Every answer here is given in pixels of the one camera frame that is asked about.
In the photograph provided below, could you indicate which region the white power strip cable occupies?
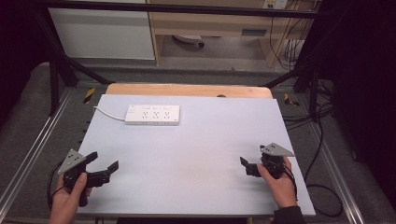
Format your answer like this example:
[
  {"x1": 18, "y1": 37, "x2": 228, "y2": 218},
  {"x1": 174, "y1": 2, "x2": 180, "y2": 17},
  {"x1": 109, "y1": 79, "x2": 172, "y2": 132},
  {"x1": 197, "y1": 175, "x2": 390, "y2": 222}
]
[{"x1": 92, "y1": 105, "x2": 126, "y2": 122}]

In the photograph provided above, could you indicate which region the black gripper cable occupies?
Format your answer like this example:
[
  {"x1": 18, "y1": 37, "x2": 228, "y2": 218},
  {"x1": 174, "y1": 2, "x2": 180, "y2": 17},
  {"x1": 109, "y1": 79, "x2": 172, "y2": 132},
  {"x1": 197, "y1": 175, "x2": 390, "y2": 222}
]
[
  {"x1": 282, "y1": 163, "x2": 299, "y2": 201},
  {"x1": 46, "y1": 161, "x2": 65, "y2": 210}
]

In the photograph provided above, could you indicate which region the wooden table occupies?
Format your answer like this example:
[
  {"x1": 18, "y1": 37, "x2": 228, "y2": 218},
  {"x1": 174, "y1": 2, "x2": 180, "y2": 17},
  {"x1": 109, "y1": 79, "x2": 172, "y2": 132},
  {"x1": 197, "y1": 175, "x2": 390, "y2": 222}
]
[{"x1": 105, "y1": 82, "x2": 274, "y2": 100}]

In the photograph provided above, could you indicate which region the office chair base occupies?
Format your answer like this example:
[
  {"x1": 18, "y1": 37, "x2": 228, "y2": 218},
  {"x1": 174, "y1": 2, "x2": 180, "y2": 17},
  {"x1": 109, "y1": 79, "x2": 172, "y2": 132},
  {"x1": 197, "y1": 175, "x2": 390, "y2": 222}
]
[{"x1": 172, "y1": 34, "x2": 206, "y2": 49}]

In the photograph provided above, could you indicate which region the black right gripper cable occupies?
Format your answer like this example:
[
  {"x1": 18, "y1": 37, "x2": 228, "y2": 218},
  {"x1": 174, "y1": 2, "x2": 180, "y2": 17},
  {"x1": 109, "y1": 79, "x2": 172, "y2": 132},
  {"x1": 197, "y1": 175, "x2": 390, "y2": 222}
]
[{"x1": 282, "y1": 163, "x2": 299, "y2": 201}]

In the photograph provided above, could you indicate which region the bundle of hanging cables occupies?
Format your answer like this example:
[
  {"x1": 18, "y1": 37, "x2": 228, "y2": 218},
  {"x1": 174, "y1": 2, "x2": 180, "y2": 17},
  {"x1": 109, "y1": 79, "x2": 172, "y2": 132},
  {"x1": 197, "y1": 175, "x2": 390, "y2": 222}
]
[{"x1": 268, "y1": 0, "x2": 314, "y2": 72}]

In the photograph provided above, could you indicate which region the black floor cable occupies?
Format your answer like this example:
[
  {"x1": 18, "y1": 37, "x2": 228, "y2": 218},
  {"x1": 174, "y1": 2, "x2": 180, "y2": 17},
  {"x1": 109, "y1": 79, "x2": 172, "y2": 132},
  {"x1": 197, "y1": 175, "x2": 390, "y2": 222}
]
[{"x1": 281, "y1": 78, "x2": 344, "y2": 218}]

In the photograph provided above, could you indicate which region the yellow black floor tape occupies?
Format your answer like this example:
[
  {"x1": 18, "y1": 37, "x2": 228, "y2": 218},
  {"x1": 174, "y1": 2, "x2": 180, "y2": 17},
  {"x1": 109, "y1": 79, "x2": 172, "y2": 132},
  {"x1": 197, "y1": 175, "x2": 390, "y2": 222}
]
[
  {"x1": 283, "y1": 92, "x2": 301, "y2": 107},
  {"x1": 82, "y1": 87, "x2": 96, "y2": 105}
]

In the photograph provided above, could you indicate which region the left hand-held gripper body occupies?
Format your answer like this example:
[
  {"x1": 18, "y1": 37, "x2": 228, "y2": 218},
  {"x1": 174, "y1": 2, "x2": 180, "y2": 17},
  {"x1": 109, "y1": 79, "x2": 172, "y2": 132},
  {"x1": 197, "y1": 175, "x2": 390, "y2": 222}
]
[{"x1": 57, "y1": 148, "x2": 94, "y2": 208}]

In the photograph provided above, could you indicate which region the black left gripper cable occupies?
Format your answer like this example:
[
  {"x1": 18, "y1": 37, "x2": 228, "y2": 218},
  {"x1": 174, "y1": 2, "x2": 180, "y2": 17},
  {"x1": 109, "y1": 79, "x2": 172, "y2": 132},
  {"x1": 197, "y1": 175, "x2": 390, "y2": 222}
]
[{"x1": 46, "y1": 161, "x2": 65, "y2": 210}]

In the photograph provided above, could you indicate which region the black metal frame bar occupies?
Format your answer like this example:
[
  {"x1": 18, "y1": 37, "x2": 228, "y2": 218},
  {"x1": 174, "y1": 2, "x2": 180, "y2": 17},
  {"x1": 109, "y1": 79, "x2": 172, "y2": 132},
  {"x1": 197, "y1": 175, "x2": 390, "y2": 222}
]
[{"x1": 29, "y1": 0, "x2": 330, "y2": 20}]

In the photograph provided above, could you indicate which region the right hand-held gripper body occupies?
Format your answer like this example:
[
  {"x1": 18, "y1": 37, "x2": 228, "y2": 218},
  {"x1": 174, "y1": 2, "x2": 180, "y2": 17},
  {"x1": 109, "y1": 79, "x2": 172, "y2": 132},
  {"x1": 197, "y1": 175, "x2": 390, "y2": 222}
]
[{"x1": 260, "y1": 142, "x2": 295, "y2": 180}]

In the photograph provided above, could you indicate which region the dark curtain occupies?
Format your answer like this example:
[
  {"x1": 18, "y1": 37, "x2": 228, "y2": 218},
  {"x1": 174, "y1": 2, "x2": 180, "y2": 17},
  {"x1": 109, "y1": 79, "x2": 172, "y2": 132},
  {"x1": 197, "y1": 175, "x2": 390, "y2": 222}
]
[
  {"x1": 317, "y1": 0, "x2": 396, "y2": 213},
  {"x1": 0, "y1": 0, "x2": 54, "y2": 122}
]

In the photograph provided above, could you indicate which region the person's left hand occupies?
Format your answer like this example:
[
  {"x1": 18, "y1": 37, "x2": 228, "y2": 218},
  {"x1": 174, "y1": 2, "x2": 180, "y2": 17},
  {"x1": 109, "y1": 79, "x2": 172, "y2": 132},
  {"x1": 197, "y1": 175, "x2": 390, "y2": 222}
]
[{"x1": 48, "y1": 173, "x2": 93, "y2": 224}]

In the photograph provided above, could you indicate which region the white cabinet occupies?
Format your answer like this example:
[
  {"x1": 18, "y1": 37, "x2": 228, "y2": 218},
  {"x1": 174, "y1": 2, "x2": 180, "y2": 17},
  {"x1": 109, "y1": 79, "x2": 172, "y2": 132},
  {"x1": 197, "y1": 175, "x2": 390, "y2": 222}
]
[{"x1": 48, "y1": 0, "x2": 156, "y2": 61}]

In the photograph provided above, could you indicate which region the light wooden desk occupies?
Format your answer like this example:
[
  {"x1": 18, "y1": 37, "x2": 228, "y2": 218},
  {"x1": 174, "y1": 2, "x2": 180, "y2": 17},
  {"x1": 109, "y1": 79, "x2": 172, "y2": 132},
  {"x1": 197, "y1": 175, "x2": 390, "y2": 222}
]
[{"x1": 146, "y1": 0, "x2": 316, "y2": 68}]

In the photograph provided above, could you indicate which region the white wall socket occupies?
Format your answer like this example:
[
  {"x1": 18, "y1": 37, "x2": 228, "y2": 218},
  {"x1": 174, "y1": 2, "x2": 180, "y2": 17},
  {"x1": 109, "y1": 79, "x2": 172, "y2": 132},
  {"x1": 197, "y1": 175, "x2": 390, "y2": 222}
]
[{"x1": 262, "y1": 0, "x2": 290, "y2": 10}]

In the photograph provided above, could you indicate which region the black metal stand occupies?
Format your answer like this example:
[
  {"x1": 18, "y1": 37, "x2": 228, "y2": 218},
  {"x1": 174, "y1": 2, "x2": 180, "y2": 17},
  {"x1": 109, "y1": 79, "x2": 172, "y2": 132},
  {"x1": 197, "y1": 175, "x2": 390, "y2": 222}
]
[
  {"x1": 262, "y1": 8, "x2": 325, "y2": 123},
  {"x1": 32, "y1": 8, "x2": 116, "y2": 117}
]

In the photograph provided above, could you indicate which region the aluminium floor rail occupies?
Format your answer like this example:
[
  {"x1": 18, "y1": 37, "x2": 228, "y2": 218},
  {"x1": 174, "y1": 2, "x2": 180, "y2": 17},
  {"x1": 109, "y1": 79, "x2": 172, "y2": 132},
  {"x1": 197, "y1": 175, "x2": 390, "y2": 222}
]
[
  {"x1": 306, "y1": 122, "x2": 367, "y2": 224},
  {"x1": 0, "y1": 88, "x2": 76, "y2": 214}
]

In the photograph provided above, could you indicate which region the white power strip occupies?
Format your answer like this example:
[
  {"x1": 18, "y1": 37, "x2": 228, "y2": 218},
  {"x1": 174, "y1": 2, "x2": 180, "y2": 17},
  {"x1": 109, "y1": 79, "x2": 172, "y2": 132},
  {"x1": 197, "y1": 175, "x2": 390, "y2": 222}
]
[{"x1": 124, "y1": 105, "x2": 181, "y2": 127}]

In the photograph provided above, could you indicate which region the person's right hand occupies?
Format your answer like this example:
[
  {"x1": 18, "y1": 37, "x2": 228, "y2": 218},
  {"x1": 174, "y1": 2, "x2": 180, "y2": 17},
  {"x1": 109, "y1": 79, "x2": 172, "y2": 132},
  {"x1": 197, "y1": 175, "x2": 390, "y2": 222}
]
[{"x1": 256, "y1": 157, "x2": 299, "y2": 210}]

